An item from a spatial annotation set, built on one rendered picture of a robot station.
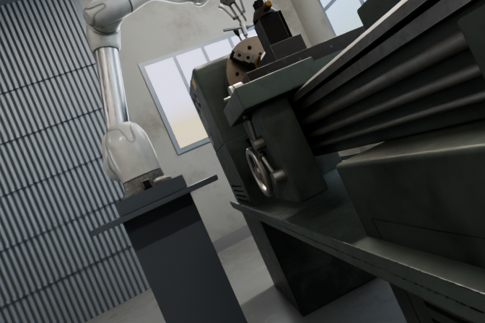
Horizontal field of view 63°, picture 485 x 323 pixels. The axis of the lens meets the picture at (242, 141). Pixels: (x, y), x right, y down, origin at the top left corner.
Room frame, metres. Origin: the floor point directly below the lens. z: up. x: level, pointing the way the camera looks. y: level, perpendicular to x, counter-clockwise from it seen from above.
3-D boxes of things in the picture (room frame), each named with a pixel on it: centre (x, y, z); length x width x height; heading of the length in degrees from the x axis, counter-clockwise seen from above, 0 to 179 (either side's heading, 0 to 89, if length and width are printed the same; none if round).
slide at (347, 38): (1.20, -0.28, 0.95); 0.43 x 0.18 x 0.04; 100
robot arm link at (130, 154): (1.51, 0.41, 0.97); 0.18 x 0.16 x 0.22; 29
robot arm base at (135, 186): (1.48, 0.40, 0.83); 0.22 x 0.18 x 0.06; 18
